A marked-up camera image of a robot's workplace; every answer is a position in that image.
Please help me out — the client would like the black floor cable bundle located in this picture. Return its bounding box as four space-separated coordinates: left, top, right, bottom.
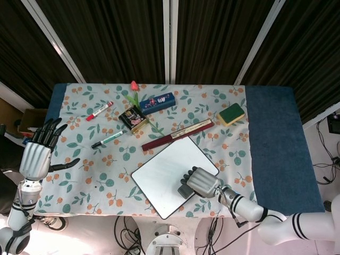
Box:
114 215 143 255
310 116 340 186

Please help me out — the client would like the green marker pen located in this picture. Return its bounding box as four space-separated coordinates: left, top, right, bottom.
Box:
91 130 127 149

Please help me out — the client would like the green and yellow sponge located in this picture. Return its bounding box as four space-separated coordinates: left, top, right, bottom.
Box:
217 103 246 126

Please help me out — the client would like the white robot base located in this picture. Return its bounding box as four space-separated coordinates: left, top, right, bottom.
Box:
145 224 188 255

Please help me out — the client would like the blue table cover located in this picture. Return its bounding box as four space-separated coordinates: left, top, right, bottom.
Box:
46 83 326 216

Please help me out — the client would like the white and black shoe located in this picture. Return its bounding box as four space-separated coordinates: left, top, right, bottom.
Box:
39 215 66 232

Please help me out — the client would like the red marker pen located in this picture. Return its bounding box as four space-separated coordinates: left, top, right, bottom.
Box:
85 101 114 122

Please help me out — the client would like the left silver and black robot hand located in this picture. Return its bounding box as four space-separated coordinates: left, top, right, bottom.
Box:
19 117 81 179

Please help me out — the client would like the right silver and black robot hand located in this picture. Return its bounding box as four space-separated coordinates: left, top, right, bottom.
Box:
180 166 223 199

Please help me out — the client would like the white slanted frame post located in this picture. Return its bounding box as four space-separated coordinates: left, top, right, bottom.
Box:
233 0 286 86
21 0 86 83

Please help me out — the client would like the pink artificial tulip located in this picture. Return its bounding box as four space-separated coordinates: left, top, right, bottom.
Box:
124 80 166 137

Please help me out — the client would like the white whiteboard with black rim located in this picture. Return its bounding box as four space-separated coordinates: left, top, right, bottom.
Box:
131 135 220 220

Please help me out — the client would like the white vertical frame post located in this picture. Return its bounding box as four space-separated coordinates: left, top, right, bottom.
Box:
162 0 179 84

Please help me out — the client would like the black whiteboard eraser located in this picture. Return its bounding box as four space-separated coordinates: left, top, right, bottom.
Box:
177 184 196 199

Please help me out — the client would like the brown cardboard box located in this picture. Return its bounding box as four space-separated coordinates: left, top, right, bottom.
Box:
17 108 48 133

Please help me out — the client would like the blue patterned rectangular box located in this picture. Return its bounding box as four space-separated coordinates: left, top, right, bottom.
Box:
139 91 176 116

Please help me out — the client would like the floral print tablecloth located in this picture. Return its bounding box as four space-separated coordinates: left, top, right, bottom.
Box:
34 82 257 216

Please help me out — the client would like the dark pleated curtain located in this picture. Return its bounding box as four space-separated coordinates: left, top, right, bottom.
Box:
0 0 340 125

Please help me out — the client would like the dark red folded fan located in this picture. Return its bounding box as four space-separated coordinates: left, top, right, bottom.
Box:
141 118 215 151

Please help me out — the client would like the black monitor device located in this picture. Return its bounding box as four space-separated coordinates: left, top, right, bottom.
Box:
326 113 340 133

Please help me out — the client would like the black and gold tin can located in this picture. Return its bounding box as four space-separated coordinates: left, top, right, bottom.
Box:
118 105 149 134

